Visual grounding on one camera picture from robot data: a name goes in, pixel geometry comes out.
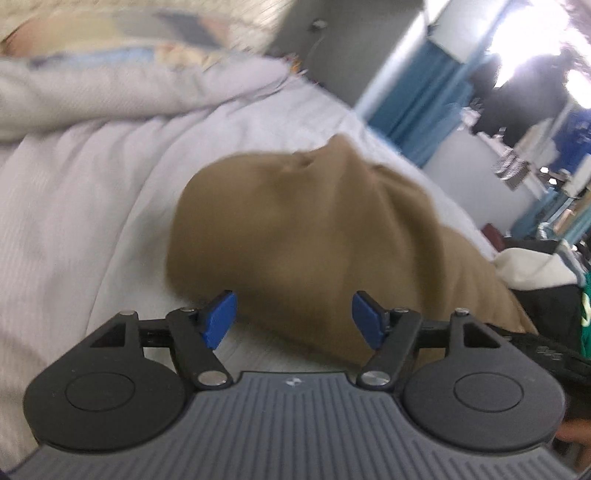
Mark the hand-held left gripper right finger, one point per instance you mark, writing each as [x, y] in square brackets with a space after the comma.
[367, 319]

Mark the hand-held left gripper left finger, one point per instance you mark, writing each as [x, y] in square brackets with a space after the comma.
[219, 319]

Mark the brown hoodie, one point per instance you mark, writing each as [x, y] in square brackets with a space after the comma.
[314, 240]

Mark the dark hanging clothes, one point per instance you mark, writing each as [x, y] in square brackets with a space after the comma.
[521, 97]

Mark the white bed sheet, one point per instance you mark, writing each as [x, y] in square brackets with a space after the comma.
[92, 217]

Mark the white garment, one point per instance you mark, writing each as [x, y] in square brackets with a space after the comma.
[535, 270]

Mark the black garment with green print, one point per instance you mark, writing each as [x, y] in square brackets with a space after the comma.
[554, 318]

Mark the striped cloth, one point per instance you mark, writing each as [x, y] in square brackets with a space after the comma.
[512, 168]

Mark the blue curtain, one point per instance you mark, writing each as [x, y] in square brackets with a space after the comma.
[411, 101]

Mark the white duvet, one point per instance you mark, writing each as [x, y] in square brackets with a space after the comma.
[115, 92]

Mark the row of small bedside bottles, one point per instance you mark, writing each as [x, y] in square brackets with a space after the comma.
[298, 64]

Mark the blue hanging garment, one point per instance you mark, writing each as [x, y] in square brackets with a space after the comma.
[577, 136]

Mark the patchwork pillow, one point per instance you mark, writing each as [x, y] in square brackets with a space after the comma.
[138, 32]

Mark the cream quilted headboard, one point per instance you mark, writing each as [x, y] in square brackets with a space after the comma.
[46, 9]

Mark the wall switch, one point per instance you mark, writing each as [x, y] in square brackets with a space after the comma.
[318, 24]

